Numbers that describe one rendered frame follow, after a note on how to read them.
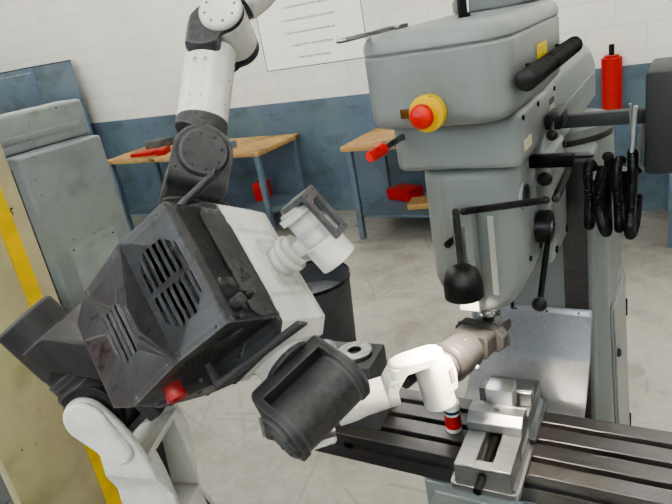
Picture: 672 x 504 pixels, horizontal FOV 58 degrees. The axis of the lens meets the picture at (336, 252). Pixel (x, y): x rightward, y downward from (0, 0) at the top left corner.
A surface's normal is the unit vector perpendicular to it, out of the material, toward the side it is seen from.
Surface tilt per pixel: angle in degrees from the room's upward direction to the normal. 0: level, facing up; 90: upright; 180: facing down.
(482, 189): 90
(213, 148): 62
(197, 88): 53
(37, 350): 90
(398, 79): 90
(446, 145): 90
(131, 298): 74
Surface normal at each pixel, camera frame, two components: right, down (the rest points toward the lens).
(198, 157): 0.35, -0.22
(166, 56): -0.47, 0.40
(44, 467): 0.86, 0.04
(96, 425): -0.14, 0.37
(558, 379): -0.45, -0.37
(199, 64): -0.13, -0.26
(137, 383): -0.62, 0.11
